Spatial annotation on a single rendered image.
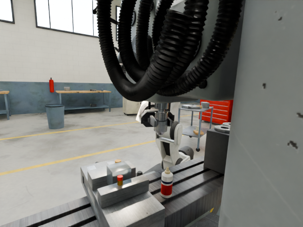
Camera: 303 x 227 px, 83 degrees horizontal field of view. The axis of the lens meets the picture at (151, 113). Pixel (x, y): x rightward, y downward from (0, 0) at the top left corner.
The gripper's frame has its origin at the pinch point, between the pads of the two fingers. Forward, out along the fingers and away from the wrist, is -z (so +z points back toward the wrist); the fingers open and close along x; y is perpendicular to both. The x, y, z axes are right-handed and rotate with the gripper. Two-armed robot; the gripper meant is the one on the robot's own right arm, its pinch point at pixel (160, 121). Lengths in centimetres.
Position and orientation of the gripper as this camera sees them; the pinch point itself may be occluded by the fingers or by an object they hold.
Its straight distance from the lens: 60.0
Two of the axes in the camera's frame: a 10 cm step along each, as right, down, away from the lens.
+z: -2.4, -2.0, 9.5
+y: -0.3, 9.8, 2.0
